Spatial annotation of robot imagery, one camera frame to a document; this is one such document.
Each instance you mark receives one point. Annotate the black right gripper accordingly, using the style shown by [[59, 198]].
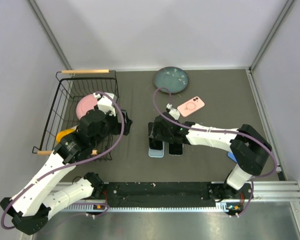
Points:
[[159, 135]]

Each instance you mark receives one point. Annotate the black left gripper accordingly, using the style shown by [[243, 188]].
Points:
[[127, 122]]

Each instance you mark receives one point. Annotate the black phone dark screen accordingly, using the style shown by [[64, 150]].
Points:
[[156, 145]]

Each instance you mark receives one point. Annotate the light blue phone case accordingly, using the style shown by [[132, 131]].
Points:
[[156, 153]]

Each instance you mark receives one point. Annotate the teal phone dark screen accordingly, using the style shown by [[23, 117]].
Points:
[[175, 149]]

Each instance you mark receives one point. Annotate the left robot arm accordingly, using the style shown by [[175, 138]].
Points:
[[35, 205]]

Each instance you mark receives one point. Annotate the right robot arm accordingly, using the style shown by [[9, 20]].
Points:
[[249, 148]]

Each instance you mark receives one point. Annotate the pink phone case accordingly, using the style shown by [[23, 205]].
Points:
[[191, 106]]

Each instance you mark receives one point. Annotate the pink round plate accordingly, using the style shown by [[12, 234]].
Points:
[[86, 104]]

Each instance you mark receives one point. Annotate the teal ceramic floral plate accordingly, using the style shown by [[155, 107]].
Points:
[[174, 79]]

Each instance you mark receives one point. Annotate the yellow cup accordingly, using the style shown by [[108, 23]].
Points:
[[63, 133]]

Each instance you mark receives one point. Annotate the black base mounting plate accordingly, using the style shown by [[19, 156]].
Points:
[[140, 191]]

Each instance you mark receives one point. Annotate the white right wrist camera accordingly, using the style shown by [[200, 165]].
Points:
[[173, 111]]

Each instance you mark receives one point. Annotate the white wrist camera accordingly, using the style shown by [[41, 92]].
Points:
[[173, 111], [105, 104]]

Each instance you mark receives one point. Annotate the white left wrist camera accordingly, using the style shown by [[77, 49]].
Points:
[[105, 104]]

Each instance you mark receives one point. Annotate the black wire basket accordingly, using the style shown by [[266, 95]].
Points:
[[73, 98]]

